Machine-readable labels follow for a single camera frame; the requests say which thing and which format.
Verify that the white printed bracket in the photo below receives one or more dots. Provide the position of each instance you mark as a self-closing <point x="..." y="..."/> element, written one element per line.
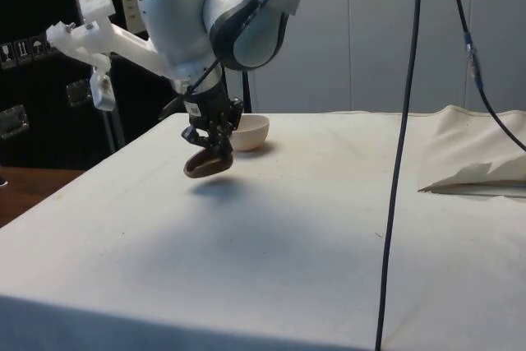
<point x="123" y="40"/>

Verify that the grey plug housing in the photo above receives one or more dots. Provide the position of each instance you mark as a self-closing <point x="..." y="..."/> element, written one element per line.
<point x="102" y="92"/>

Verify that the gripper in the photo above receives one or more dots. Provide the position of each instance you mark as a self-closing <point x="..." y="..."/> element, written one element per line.
<point x="209" y="106"/>

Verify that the white bowl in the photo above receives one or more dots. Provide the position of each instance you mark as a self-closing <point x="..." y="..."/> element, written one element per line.
<point x="252" y="135"/>

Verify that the brown cup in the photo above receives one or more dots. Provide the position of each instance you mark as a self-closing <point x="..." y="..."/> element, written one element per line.
<point x="209" y="168"/>

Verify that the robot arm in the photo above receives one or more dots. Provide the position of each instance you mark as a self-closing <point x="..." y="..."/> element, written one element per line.
<point x="176" y="18"/>

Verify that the black cabinet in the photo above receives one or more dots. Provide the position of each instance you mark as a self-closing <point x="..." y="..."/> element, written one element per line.
<point x="41" y="129"/>

